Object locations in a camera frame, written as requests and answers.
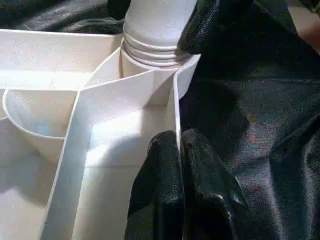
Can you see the black plastic mat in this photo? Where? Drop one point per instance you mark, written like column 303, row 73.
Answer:
column 275, row 137

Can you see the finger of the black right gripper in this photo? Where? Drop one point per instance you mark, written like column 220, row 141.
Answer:
column 117, row 8
column 200, row 30

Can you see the white plastic table top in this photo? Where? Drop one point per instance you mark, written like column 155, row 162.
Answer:
column 75, row 112

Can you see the white plastic table leg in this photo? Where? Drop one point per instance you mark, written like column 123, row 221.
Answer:
column 155, row 25

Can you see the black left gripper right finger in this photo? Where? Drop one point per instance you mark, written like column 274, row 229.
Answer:
column 212, row 200

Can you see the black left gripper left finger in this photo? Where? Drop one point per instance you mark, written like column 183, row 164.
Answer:
column 157, row 190

